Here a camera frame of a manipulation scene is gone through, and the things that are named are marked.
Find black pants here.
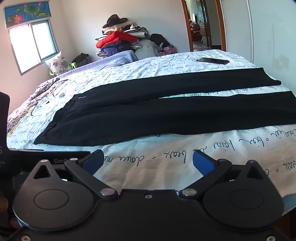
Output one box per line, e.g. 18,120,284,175
34,67,296,147

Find person's left hand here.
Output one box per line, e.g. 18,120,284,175
0,197,21,230

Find white floral pillow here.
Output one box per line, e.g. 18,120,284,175
44,51,71,76

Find green plastic stool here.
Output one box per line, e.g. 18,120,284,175
48,61,78,77

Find black smartphone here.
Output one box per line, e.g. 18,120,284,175
196,57,230,65

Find pink cloth item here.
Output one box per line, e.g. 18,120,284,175
162,45,177,55

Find grey cloth bundle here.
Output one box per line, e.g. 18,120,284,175
135,39,161,61

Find brown wooden door frame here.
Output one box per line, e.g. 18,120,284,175
181,0,228,52

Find white wardrobe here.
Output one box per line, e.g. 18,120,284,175
220,0,296,93

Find red puffer jacket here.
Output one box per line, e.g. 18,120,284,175
96,31,138,49

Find black hat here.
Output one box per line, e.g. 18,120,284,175
102,14,127,29

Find grey framed window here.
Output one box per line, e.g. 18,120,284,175
8,20,58,76

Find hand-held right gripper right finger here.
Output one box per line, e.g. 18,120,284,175
180,152,270,199

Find bed with white printed sheet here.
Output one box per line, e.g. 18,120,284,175
6,49,296,216

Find black bag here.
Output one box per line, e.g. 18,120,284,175
72,53,92,66

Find light blue quilt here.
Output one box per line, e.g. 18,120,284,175
57,50,139,78

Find navy blue jacket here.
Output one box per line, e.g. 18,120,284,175
101,42,137,56

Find black white patterned blanket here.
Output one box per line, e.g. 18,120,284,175
6,77,60,133

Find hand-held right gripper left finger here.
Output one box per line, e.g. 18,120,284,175
29,149,118,200

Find stack of white black clothes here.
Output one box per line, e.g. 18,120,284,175
103,21,148,39

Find lotus flower wall poster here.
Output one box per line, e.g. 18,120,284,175
4,1,52,29

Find black backpack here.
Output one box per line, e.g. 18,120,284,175
150,34,170,48

